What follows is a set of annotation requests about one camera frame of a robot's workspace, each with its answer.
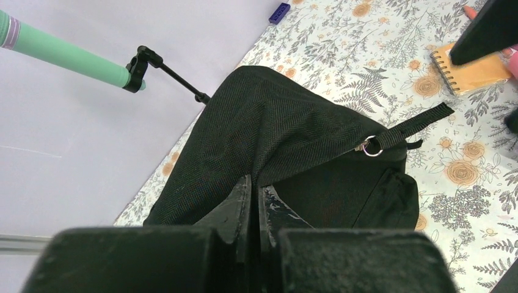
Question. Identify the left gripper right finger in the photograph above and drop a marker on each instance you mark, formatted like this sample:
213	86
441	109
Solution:
300	258

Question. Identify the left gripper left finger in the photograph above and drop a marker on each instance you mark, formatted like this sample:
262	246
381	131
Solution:
211	255

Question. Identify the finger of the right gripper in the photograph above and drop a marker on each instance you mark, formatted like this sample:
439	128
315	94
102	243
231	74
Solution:
493	29

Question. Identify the black student backpack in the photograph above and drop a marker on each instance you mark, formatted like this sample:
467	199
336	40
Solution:
333	166

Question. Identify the pink pencil case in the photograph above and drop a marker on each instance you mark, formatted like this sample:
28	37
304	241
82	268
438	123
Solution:
511	55

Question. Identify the yellow spiral notepad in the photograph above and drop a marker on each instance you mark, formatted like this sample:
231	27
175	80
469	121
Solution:
472	76

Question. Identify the floral table mat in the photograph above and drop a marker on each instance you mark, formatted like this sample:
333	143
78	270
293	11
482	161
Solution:
378	57

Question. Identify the small blue block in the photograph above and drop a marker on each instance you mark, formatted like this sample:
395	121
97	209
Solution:
279	13

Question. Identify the green microphone on tripod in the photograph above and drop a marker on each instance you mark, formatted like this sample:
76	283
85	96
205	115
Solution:
25	39

